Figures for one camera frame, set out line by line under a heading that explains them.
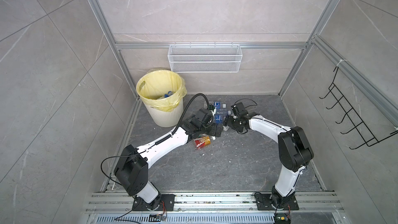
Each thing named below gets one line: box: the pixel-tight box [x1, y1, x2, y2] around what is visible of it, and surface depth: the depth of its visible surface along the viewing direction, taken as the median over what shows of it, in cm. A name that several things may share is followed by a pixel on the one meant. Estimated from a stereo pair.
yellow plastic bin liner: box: [136, 69, 188, 112], surface depth 95 cm
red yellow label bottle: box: [193, 133, 211, 150], surface depth 91 cm
